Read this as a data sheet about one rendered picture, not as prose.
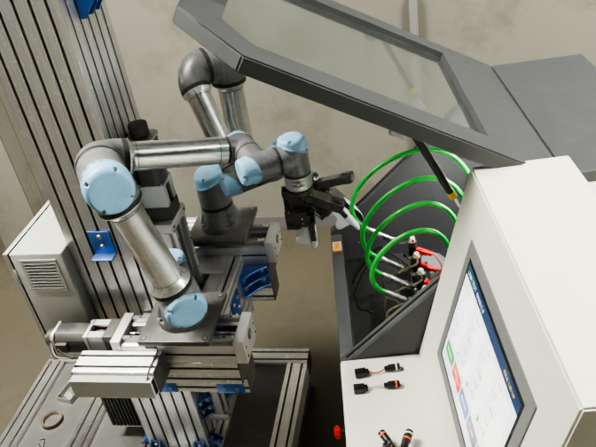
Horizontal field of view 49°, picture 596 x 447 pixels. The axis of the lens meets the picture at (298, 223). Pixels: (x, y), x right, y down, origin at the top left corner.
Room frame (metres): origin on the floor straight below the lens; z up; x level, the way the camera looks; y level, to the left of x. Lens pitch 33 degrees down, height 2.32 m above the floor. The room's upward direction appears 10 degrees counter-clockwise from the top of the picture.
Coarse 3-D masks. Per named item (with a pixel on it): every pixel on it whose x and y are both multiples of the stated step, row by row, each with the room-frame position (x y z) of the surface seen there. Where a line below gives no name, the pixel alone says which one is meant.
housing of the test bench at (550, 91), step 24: (504, 72) 1.89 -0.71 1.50; (528, 72) 1.86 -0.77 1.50; (552, 72) 1.83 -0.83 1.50; (576, 72) 1.80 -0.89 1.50; (528, 96) 1.70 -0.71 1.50; (552, 96) 1.67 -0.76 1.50; (576, 96) 1.64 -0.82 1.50; (528, 120) 1.57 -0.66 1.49; (552, 120) 1.53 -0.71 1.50; (576, 120) 1.51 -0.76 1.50; (552, 144) 1.41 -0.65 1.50; (576, 144) 1.39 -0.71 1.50
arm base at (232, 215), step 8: (224, 208) 1.98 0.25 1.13; (232, 208) 2.01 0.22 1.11; (200, 216) 2.03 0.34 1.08; (208, 216) 1.98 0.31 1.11; (216, 216) 1.97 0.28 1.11; (224, 216) 1.98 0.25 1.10; (232, 216) 1.99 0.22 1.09; (240, 216) 2.02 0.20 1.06; (200, 224) 2.01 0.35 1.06; (208, 224) 1.98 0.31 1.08; (216, 224) 1.97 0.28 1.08; (224, 224) 1.97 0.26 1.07; (232, 224) 1.97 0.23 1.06; (208, 232) 1.97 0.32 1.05; (216, 232) 1.96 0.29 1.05; (224, 232) 1.96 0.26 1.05
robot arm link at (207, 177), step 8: (200, 168) 2.06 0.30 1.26; (208, 168) 2.04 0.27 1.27; (216, 168) 2.03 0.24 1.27; (200, 176) 2.00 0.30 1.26; (208, 176) 1.99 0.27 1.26; (216, 176) 1.98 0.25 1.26; (200, 184) 1.99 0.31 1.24; (208, 184) 1.98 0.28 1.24; (216, 184) 1.98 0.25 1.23; (200, 192) 1.99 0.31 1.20; (208, 192) 1.98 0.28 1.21; (216, 192) 1.98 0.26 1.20; (200, 200) 2.00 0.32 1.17; (208, 200) 1.98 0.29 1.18; (216, 200) 1.98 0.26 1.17; (224, 200) 1.99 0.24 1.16; (208, 208) 1.98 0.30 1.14; (216, 208) 1.98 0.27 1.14
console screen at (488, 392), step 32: (480, 288) 1.02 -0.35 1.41; (448, 320) 1.14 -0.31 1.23; (480, 320) 0.98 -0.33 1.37; (448, 352) 1.09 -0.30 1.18; (480, 352) 0.93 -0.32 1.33; (512, 352) 0.81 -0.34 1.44; (448, 384) 1.03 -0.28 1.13; (480, 384) 0.88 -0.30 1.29; (512, 384) 0.77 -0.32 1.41; (480, 416) 0.84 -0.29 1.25; (512, 416) 0.74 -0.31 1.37
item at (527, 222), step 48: (480, 192) 1.18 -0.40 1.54; (528, 192) 1.14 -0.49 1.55; (576, 192) 1.11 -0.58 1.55; (480, 240) 1.10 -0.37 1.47; (528, 240) 0.98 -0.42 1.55; (576, 240) 0.96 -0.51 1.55; (528, 288) 0.85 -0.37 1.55; (576, 288) 0.83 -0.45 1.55; (432, 336) 1.23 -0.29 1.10; (528, 336) 0.79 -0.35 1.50; (576, 336) 0.72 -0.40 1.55; (432, 384) 1.13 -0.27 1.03; (576, 384) 0.63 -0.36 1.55; (528, 432) 0.68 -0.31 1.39; (576, 432) 0.59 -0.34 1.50
